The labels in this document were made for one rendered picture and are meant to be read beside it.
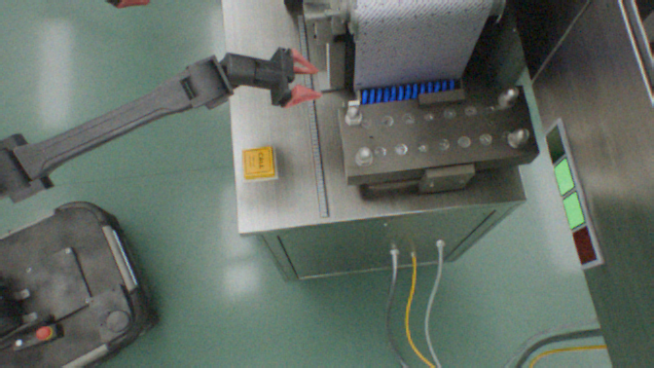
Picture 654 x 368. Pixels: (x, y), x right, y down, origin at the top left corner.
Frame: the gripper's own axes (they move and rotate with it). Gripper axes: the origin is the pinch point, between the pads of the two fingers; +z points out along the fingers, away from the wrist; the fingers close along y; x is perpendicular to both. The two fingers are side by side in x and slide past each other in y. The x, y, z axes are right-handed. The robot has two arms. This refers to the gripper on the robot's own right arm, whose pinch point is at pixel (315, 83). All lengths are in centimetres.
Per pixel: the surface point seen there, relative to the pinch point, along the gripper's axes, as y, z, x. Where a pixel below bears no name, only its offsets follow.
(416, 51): 0.3, 13.2, 17.3
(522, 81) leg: -13, 69, -2
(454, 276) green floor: 29, 94, -70
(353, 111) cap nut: 7.4, 6.2, 3.4
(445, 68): 0.3, 23.7, 13.9
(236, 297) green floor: 27, 21, -112
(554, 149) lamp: 24.8, 29.4, 29.0
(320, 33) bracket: -7.5, -1.3, 6.5
